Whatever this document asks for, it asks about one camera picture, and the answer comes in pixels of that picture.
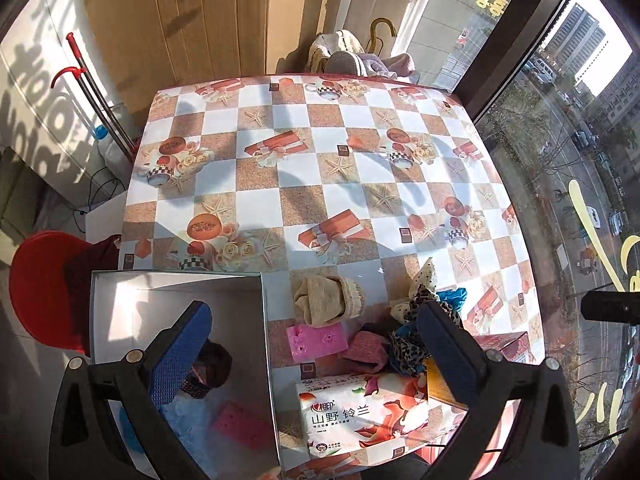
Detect leopard print scrunchie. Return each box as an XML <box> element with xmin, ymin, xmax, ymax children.
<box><xmin>388</xmin><ymin>296</ymin><xmax>463</xmax><ymax>377</ymax></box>

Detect blue plastic glove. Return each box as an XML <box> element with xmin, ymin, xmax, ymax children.
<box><xmin>437</xmin><ymin>287</ymin><xmax>468</xmax><ymax>314</ymax></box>

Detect cream polka dot scarf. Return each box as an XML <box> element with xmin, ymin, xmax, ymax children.
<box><xmin>390</xmin><ymin>257</ymin><xmax>437</xmax><ymax>324</ymax></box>

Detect dusty pink knitted cloth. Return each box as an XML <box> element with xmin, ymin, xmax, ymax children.
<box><xmin>341</xmin><ymin>330</ymin><xmax>390</xmax><ymax>374</ymax></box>

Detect beige towel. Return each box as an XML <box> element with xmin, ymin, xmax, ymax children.
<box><xmin>294</xmin><ymin>275</ymin><xmax>366</xmax><ymax>328</ymax></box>

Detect pink sponge block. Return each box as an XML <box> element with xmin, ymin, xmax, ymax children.
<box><xmin>286</xmin><ymin>324</ymin><xmax>348</xmax><ymax>364</ymax></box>

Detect yellow orange small box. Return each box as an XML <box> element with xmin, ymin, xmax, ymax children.
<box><xmin>425</xmin><ymin>358</ymin><xmax>468</xmax><ymax>410</ymax></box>

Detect red printed box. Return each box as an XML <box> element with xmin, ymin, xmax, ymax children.
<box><xmin>474</xmin><ymin>332</ymin><xmax>535</xmax><ymax>364</ymax></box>

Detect floral tissue pack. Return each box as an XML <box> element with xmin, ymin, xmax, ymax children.
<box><xmin>295</xmin><ymin>372</ymin><xmax>433</xmax><ymax>461</ymax></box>

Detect white cardboard storage box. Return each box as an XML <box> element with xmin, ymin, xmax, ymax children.
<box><xmin>89</xmin><ymin>271</ymin><xmax>280</xmax><ymax>479</ymax></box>

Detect black knitted hat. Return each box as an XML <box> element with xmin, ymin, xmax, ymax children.
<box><xmin>181</xmin><ymin>340</ymin><xmax>232</xmax><ymax>399</ymax></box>

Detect red plastic chair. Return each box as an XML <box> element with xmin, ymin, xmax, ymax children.
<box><xmin>9</xmin><ymin>231</ymin><xmax>93</xmax><ymax>354</ymax></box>

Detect dark maroon garment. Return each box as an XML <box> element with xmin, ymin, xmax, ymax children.
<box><xmin>63</xmin><ymin>234</ymin><xmax>122</xmax><ymax>356</ymax></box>

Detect checkered patterned tablecloth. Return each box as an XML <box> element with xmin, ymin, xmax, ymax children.
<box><xmin>119</xmin><ymin>75</ymin><xmax>544</xmax><ymax>479</ymax></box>

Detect green leather sofa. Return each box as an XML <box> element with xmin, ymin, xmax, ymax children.
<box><xmin>0</xmin><ymin>148</ymin><xmax>48</xmax><ymax>244</ymax></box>

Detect white plastic bottle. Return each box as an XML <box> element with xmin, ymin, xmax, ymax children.
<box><xmin>93</xmin><ymin>125</ymin><xmax>132</xmax><ymax>188</ymax></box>

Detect pile of clothes on chair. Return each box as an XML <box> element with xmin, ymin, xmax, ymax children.
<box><xmin>305</xmin><ymin>29</ymin><xmax>420</xmax><ymax>84</ymax></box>

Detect brown cardboard panel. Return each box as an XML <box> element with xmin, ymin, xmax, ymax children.
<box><xmin>84</xmin><ymin>0</ymin><xmax>329</xmax><ymax>122</ymax></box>

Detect black power cable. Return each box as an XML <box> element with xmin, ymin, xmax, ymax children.
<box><xmin>71</xmin><ymin>164</ymin><xmax>127</xmax><ymax>233</ymax></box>

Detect red handled mop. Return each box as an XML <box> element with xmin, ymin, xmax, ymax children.
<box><xmin>50</xmin><ymin>32</ymin><xmax>137</xmax><ymax>164</ymax></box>

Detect wooden cane handle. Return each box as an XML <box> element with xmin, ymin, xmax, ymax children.
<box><xmin>366</xmin><ymin>18</ymin><xmax>397</xmax><ymax>54</ymax></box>

